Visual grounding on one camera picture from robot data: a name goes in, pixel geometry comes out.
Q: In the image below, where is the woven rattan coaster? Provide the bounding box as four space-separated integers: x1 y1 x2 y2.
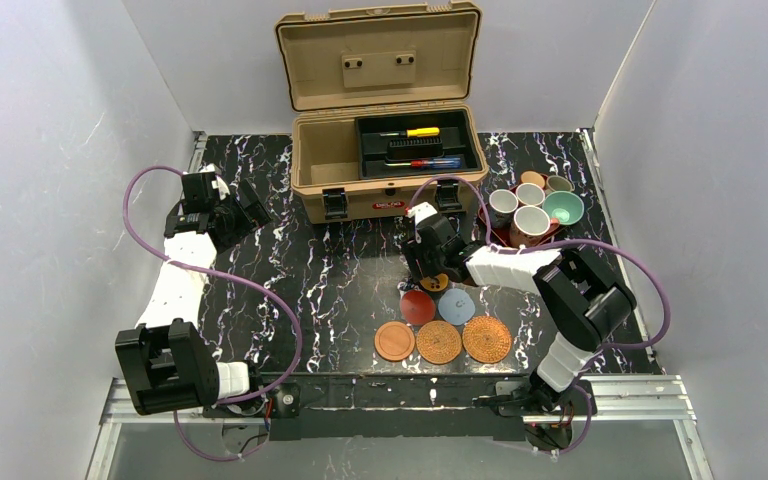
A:
416 320 463 365
462 316 513 364

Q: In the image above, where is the black toolbox tray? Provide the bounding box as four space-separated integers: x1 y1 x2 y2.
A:
354 107 486 180

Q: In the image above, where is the red round coaster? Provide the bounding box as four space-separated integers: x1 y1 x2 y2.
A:
399 290 436 326

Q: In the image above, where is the tan plastic toolbox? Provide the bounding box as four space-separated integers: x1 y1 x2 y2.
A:
275 1 489 224

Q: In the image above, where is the red serving tray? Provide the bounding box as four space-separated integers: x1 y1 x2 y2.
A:
479 218 561 248

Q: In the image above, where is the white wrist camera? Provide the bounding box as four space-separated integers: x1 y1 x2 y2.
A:
198 164 230 200
406 202 439 229

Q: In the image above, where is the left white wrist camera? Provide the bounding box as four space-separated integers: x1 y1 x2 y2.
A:
198 164 230 200

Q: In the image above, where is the white cup dark outside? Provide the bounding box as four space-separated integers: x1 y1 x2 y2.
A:
488 189 520 229

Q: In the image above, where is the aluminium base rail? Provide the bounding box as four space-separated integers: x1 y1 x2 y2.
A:
87 374 712 479

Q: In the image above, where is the small orange cup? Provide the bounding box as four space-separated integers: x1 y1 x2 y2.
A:
520 171 547 189

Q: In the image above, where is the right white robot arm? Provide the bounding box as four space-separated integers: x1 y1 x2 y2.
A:
401 208 637 396

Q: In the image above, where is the white cup floral pattern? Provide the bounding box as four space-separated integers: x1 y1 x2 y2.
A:
509 206 551 248

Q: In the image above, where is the red blue handled screwdriver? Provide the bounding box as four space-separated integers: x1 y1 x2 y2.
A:
385 156 462 169

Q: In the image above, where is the orange round coaster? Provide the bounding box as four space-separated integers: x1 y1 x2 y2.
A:
420 273 450 293

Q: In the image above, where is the yellow handled screwdriver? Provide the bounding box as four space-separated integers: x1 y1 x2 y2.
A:
379 127 440 138

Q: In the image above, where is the smooth wooden coaster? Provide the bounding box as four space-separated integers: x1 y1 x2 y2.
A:
374 321 416 362

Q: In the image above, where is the blue round coaster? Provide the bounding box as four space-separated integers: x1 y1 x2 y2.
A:
437 288 476 326

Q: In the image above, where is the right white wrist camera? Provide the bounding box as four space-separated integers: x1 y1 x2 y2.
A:
406 202 439 229

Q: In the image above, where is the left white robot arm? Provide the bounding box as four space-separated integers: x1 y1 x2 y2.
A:
115 164 270 415

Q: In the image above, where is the small white cup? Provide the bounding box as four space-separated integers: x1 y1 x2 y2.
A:
514 183 546 207

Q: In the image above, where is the small olive cup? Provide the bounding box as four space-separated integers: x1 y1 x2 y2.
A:
545 175 574 194

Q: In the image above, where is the teal green bowl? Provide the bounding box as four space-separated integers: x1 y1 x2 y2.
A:
542 191 585 226

